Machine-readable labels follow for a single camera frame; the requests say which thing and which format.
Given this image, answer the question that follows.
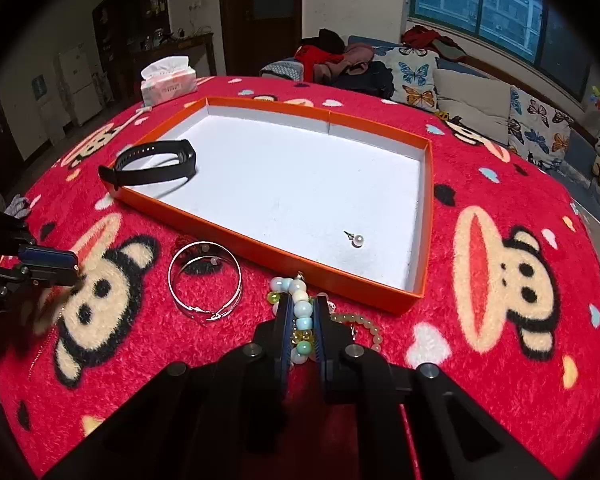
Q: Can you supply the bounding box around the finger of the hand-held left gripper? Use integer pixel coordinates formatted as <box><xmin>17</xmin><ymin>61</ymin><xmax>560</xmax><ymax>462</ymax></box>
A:
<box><xmin>0</xmin><ymin>266</ymin><xmax>79</xmax><ymax>297</ymax></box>
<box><xmin>0</xmin><ymin>205</ymin><xmax>80</xmax><ymax>267</ymax></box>

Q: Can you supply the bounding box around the white refrigerator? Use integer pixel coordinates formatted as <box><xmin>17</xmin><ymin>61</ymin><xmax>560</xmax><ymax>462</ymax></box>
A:
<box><xmin>57</xmin><ymin>45</ymin><xmax>103</xmax><ymax>128</ymax></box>

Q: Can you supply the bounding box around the dark display cabinet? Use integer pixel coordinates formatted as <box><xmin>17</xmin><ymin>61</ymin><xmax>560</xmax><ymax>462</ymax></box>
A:
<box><xmin>92</xmin><ymin>0</ymin><xmax>171</xmax><ymax>106</ymax></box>

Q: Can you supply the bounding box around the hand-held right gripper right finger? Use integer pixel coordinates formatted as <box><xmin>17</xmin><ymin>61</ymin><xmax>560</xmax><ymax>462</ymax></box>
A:
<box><xmin>315</xmin><ymin>295</ymin><xmax>556</xmax><ymax>480</ymax></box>

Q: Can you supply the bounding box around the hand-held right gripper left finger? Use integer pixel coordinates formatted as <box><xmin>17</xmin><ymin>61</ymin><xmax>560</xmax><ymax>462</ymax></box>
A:
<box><xmin>45</xmin><ymin>295</ymin><xmax>293</xmax><ymax>480</ymax></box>

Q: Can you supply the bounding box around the red garment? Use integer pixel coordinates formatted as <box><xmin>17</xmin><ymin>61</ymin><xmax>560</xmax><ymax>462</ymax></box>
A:
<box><xmin>401</xmin><ymin>25</ymin><xmax>468</xmax><ymax>61</ymax></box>

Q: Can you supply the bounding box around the butterfly print pillow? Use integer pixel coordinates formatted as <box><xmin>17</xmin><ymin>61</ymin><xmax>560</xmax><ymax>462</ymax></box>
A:
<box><xmin>507</xmin><ymin>85</ymin><xmax>575</xmax><ymax>168</ymax></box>
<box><xmin>383</xmin><ymin>46</ymin><xmax>440</xmax><ymax>112</ymax></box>

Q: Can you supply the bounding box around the black fitness band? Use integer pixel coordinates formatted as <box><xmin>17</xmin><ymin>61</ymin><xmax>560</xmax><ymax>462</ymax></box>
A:
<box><xmin>98</xmin><ymin>140</ymin><xmax>197</xmax><ymax>192</ymax></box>

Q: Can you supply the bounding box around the grey cloth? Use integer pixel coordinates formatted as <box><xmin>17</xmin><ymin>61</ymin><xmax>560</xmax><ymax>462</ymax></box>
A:
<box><xmin>0</xmin><ymin>187</ymin><xmax>31</xmax><ymax>220</ymax></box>

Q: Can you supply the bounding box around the pile of clothes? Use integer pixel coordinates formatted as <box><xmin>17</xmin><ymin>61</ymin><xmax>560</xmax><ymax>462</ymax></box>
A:
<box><xmin>294</xmin><ymin>29</ymin><xmax>396</xmax><ymax>98</ymax></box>

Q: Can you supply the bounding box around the thin silver bangle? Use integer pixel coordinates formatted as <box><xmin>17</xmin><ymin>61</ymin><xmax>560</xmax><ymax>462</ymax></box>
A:
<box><xmin>168</xmin><ymin>241</ymin><xmax>243</xmax><ymax>323</ymax></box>

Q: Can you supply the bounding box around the red monkey printed blanket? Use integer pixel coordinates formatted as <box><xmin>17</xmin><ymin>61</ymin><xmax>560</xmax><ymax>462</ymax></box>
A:
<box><xmin>0</xmin><ymin>75</ymin><xmax>600</xmax><ymax>480</ymax></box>

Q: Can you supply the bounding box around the pale jade bead bracelet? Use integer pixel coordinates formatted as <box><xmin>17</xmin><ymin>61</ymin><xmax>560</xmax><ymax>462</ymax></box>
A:
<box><xmin>330</xmin><ymin>312</ymin><xmax>384</xmax><ymax>353</ymax></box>

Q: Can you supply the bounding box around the thin black cord bracelet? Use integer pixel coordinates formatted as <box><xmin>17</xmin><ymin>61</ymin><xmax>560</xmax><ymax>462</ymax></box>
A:
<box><xmin>177</xmin><ymin>255</ymin><xmax>241</xmax><ymax>322</ymax></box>

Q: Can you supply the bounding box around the pastel bead bracelet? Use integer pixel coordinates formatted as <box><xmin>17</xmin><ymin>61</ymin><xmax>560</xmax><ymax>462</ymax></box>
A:
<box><xmin>268</xmin><ymin>272</ymin><xmax>314</xmax><ymax>366</ymax></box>

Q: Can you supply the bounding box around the plain white pillow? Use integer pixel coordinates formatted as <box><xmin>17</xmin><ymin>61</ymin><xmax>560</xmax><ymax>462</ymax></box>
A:
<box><xmin>432</xmin><ymin>67</ymin><xmax>512</xmax><ymax>147</ymax></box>

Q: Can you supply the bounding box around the orange tray box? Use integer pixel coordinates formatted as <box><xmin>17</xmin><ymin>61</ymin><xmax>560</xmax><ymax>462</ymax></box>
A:
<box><xmin>111</xmin><ymin>96</ymin><xmax>435</xmax><ymax>315</ymax></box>

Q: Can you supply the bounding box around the wooden side table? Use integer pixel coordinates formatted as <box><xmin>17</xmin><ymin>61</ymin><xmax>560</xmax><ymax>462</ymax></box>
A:
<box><xmin>130</xmin><ymin>32</ymin><xmax>217</xmax><ymax>78</ymax></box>

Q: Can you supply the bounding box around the white appliance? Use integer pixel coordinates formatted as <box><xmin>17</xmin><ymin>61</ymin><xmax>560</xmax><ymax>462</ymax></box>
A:
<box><xmin>30</xmin><ymin>74</ymin><xmax>68</xmax><ymax>148</ymax></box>

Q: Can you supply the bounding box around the dark wooden door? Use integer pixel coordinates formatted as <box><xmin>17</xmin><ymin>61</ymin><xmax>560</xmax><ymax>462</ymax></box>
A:
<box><xmin>217</xmin><ymin>0</ymin><xmax>303</xmax><ymax>78</ymax></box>

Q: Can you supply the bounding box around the pink tissue box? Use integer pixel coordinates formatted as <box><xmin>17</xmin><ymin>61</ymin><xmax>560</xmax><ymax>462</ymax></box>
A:
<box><xmin>140</xmin><ymin>56</ymin><xmax>198</xmax><ymax>106</ymax></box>

